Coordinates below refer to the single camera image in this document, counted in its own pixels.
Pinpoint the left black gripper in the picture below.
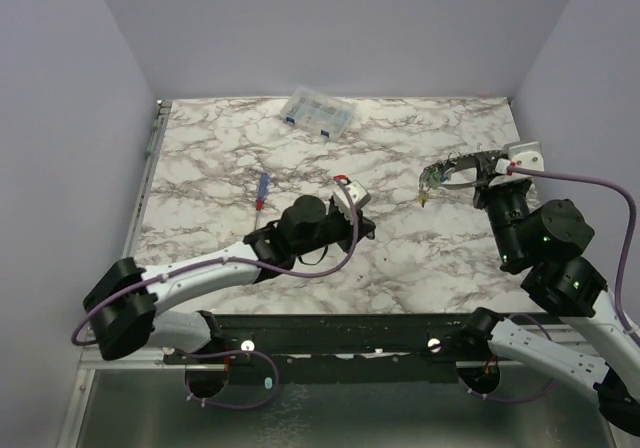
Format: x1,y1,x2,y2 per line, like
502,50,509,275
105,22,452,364
295,201,375,257

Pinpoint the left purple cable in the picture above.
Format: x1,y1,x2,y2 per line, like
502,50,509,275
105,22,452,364
72,173,360,347

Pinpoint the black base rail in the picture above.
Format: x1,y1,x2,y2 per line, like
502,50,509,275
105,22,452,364
164,310,576,384

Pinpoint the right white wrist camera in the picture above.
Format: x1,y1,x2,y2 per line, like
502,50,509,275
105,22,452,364
489,141,545,187

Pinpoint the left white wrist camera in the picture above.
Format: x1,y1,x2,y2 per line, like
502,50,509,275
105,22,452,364
332,180,371,222

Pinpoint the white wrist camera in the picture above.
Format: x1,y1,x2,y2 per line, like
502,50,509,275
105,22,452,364
489,141,545,187
332,180,371,222

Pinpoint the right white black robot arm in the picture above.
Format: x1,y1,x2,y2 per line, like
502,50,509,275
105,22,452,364
459,151,639,435

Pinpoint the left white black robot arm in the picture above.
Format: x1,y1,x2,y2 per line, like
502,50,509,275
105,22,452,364
83,184,376,363

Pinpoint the blue red screwdriver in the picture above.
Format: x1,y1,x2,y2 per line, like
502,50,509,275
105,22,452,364
253,172,270,231

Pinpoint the clear plastic organizer box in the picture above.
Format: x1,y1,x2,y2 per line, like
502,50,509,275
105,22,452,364
280,87,357,141

